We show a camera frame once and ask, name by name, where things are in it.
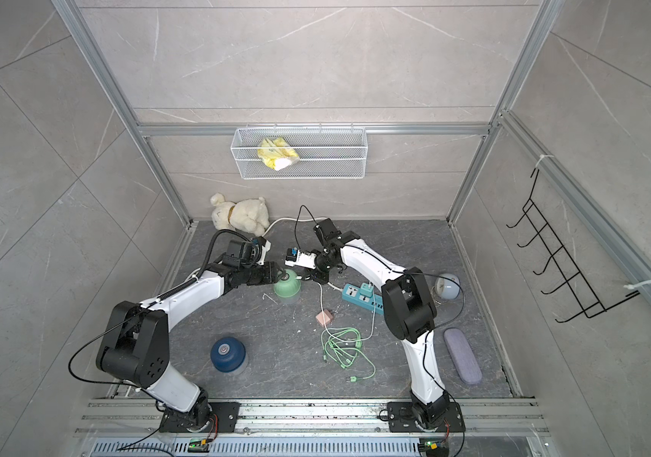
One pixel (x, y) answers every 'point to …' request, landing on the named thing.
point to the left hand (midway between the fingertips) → (284, 269)
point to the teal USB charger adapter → (366, 289)
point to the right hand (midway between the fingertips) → (307, 273)
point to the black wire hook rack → (581, 288)
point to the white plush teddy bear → (248, 215)
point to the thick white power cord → (264, 235)
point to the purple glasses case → (463, 356)
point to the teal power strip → (351, 293)
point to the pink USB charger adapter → (325, 317)
